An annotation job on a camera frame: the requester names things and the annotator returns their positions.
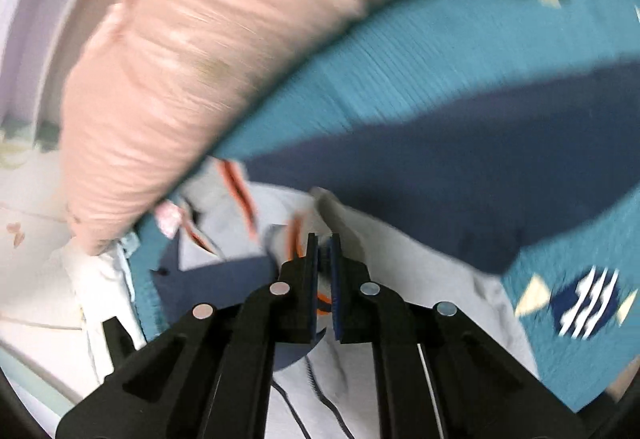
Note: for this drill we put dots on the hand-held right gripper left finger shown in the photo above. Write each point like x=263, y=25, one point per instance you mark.
x=313, y=299

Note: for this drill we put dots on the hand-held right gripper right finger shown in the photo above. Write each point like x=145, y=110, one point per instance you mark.
x=337, y=304

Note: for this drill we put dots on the grey garment with orange trim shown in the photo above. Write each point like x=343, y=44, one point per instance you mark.
x=425, y=269

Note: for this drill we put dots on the white bed sheet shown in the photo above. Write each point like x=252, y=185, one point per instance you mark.
x=100, y=284

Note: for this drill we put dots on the teal printed blanket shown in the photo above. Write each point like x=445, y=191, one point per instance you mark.
x=350, y=69

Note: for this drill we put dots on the pink pillow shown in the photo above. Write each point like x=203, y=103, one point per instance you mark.
x=200, y=44

